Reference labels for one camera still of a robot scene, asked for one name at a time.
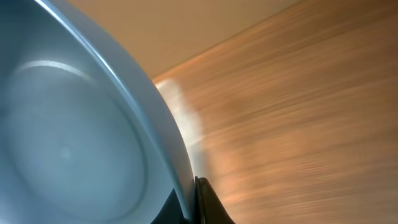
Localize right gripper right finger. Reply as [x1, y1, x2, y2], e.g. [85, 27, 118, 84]
[194, 177, 235, 224]

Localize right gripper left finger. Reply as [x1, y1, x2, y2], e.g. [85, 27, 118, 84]
[150, 189, 188, 224]

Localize blue plate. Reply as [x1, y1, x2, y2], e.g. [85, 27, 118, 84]
[1, 1, 195, 224]

